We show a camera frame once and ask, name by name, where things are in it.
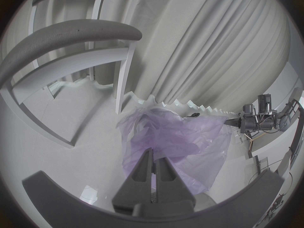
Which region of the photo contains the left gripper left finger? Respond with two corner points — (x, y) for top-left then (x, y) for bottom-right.
(112, 148), (153, 214)

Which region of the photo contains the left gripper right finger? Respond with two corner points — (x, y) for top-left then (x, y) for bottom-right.
(155, 156), (196, 211)

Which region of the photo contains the white curtain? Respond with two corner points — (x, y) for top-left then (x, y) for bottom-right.
(0, 0), (292, 116)

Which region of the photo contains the grey white chair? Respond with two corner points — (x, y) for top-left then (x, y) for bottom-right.
(0, 0), (143, 149)

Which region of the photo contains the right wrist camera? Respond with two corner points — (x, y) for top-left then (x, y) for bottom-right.
(242, 104), (256, 115)

